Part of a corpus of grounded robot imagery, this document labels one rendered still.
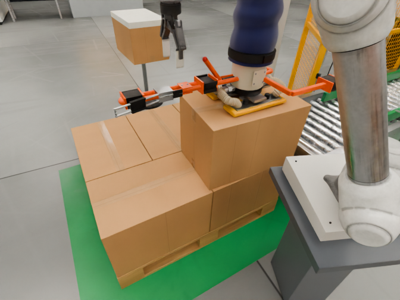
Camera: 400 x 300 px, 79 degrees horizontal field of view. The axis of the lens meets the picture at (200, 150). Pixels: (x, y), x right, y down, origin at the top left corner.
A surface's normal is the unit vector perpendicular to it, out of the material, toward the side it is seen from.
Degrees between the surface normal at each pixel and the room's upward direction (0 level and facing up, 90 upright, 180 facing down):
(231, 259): 0
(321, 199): 3
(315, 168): 3
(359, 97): 91
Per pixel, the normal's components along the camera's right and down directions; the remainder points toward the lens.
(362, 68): -0.29, 0.56
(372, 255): 0.03, -0.77
